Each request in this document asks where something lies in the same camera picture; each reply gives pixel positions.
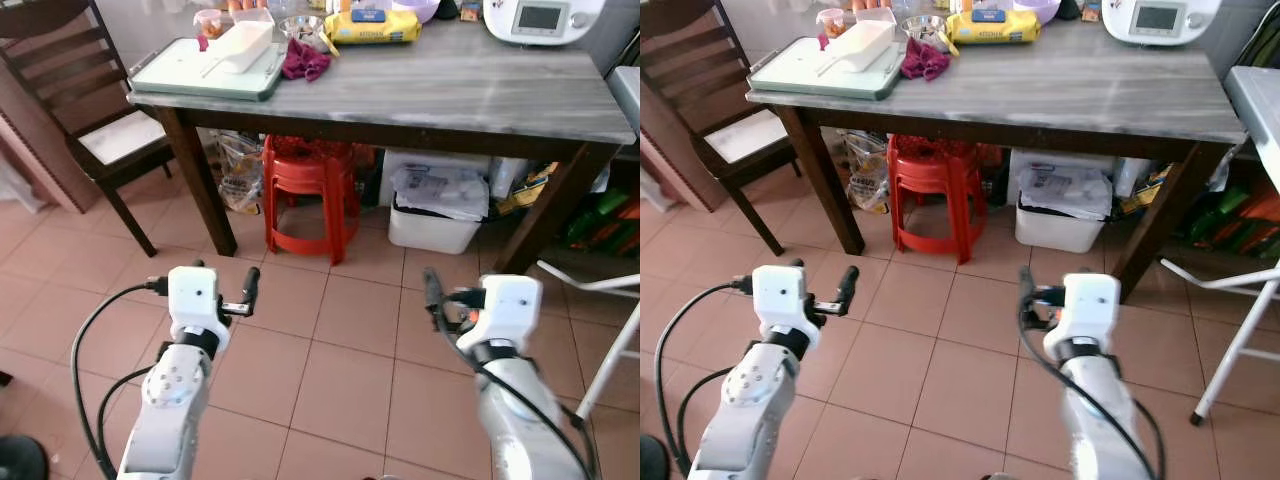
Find red plastic stool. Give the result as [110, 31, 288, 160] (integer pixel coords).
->
[261, 135, 362, 267]
[886, 135, 987, 267]

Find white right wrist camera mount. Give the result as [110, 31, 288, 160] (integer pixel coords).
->
[468, 274, 544, 353]
[1043, 272, 1122, 353]

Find white chair seat cushion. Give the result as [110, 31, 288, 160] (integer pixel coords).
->
[704, 107, 792, 165]
[78, 109, 167, 167]

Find white plastic storage box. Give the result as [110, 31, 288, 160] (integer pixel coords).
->
[387, 150, 492, 255]
[1014, 150, 1117, 255]

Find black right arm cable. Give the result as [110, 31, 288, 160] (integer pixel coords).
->
[430, 298, 601, 480]
[1020, 298, 1166, 480]

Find dark wooden grey-topped table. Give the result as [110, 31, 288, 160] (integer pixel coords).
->
[128, 18, 638, 277]
[745, 18, 1249, 298]

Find white plastic folding table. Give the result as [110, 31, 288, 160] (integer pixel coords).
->
[1224, 65, 1280, 193]
[604, 65, 641, 136]

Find green packages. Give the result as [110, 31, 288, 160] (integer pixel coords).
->
[560, 188, 641, 258]
[1185, 186, 1280, 264]

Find yellow printed pack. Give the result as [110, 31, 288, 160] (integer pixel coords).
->
[498, 163, 558, 217]
[1120, 163, 1179, 215]

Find crumpled printed plastic sheet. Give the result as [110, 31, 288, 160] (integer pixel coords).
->
[1018, 165, 1114, 222]
[391, 165, 491, 222]

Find black round object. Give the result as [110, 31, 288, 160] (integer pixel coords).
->
[640, 435, 670, 480]
[0, 435, 50, 480]

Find white rectangular container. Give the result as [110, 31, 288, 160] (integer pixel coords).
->
[822, 18, 899, 75]
[203, 19, 276, 75]

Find dark wooden chair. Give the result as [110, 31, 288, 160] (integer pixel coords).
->
[0, 0, 177, 258]
[640, 0, 802, 257]

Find white kitchen appliance with display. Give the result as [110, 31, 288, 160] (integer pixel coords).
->
[1101, 0, 1224, 47]
[482, 0, 582, 47]

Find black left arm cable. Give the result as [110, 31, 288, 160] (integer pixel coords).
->
[653, 275, 757, 479]
[70, 276, 173, 480]

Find yellow food package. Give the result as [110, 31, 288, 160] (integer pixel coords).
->
[944, 7, 1042, 46]
[324, 7, 424, 46]

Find metal bowl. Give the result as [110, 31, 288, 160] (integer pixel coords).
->
[279, 14, 332, 51]
[902, 14, 952, 51]

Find maroon cloth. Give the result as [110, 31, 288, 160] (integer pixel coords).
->
[281, 38, 334, 83]
[899, 37, 952, 83]

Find white metal table leg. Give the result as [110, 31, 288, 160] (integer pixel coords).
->
[1160, 254, 1280, 427]
[535, 259, 641, 423]

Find clear bag of snacks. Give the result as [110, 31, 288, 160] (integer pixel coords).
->
[842, 129, 891, 215]
[214, 129, 267, 215]

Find pale green tray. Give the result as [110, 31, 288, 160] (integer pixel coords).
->
[128, 37, 287, 102]
[746, 37, 907, 102]

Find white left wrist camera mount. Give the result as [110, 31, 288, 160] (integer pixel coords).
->
[166, 265, 232, 347]
[751, 264, 814, 347]

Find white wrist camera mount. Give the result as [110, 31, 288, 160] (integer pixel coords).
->
[1043, 272, 1122, 353]
[468, 274, 544, 353]
[751, 264, 814, 347]
[166, 265, 232, 347]

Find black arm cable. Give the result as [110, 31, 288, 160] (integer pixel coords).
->
[653, 275, 757, 479]
[1020, 298, 1166, 480]
[430, 298, 601, 480]
[70, 276, 173, 480]

